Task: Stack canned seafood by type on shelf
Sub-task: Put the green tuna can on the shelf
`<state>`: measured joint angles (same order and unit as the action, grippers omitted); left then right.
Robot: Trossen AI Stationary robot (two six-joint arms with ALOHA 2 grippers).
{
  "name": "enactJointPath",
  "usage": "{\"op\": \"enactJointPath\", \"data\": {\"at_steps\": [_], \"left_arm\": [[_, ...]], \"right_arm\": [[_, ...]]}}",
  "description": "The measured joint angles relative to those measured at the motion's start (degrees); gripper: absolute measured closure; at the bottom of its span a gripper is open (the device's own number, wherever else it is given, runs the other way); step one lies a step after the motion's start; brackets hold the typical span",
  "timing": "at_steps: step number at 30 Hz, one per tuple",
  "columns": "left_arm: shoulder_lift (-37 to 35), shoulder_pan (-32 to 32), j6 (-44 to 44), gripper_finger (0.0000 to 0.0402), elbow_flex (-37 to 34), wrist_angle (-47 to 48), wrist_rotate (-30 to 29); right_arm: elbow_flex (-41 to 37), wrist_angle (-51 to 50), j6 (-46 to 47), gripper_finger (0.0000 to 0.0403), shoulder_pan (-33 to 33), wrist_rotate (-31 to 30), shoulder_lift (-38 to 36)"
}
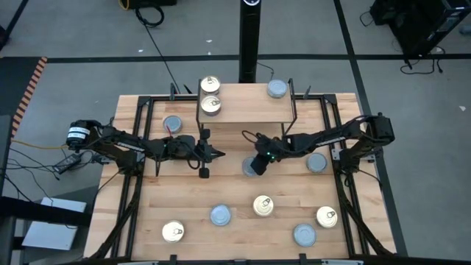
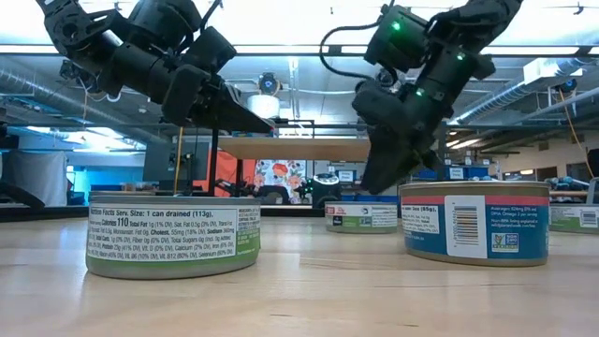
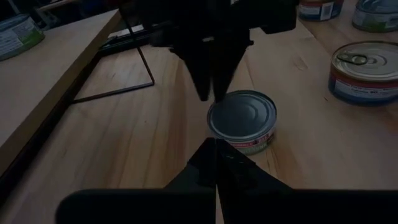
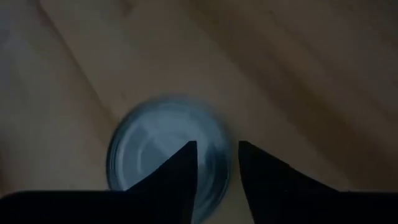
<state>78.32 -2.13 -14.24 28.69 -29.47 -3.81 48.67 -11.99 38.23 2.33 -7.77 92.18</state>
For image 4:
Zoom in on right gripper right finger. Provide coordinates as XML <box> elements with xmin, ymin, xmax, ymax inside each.
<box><xmin>238</xmin><ymin>140</ymin><xmax>340</xmax><ymax>224</ymax></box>

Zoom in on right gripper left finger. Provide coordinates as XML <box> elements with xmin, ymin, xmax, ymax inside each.
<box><xmin>126</xmin><ymin>140</ymin><xmax>198</xmax><ymax>224</ymax></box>

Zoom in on green label tuna can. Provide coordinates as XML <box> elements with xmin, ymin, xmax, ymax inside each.
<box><xmin>105</xmin><ymin>98</ymin><xmax>234</xmax><ymax>224</ymax></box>

